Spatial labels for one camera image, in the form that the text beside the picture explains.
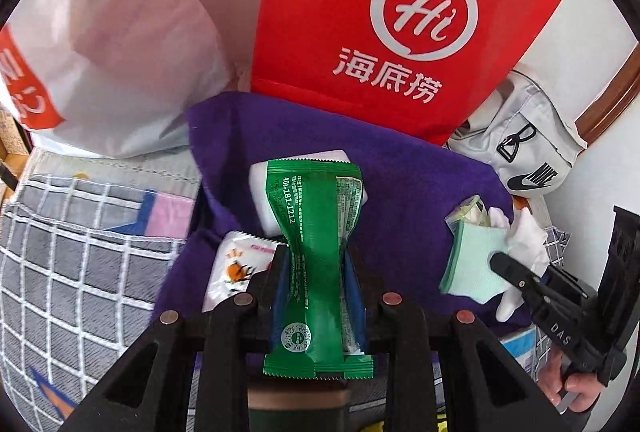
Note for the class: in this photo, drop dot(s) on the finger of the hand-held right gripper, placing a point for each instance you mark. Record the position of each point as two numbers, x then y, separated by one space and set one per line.
515 274

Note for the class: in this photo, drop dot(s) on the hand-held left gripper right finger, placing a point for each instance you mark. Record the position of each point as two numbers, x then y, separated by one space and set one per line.
400 337

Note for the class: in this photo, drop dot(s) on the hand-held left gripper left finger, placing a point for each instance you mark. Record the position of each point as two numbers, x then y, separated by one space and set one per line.
230 337

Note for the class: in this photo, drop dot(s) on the white glove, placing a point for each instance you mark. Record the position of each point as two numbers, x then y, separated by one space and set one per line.
530 237

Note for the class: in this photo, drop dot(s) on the light green wipe packet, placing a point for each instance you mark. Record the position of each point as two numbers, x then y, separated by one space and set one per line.
472 262

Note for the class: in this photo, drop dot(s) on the white red snack packet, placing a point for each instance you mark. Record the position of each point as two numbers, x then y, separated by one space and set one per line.
235 262

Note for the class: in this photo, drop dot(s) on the white foam block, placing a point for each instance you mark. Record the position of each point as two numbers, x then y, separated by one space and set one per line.
261 197

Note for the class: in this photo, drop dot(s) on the person's right hand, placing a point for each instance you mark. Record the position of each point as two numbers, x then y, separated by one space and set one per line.
575 384

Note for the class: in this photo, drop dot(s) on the blue tissue pack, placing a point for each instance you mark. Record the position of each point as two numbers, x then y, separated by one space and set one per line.
520 347

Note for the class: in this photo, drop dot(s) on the dark green tin box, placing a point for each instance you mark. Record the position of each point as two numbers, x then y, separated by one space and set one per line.
300 412

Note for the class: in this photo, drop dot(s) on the grey waist bag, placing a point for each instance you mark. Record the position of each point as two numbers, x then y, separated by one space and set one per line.
530 147

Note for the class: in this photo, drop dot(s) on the purple towel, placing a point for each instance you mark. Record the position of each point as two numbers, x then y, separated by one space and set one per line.
400 182

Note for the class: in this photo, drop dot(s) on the grey checked tablecloth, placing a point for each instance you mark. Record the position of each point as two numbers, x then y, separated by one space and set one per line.
75 272

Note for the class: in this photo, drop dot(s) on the red paper bag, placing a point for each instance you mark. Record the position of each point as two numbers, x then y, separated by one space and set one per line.
400 22

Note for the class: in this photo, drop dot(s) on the white plastic bag red label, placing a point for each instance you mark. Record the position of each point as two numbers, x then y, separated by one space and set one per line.
125 52

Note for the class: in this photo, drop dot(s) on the brown wooden door frame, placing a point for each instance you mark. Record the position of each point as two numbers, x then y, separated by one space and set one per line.
615 102

